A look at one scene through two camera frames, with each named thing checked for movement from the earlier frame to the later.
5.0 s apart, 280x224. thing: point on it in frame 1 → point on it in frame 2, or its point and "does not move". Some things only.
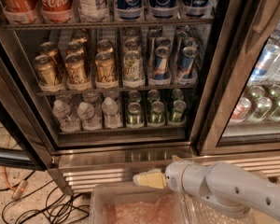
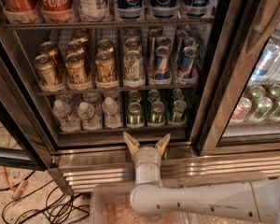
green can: (158, 112) does not move
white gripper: (175, 175) → (147, 157)
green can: (133, 96) does not move
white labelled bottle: (93, 4) does not move
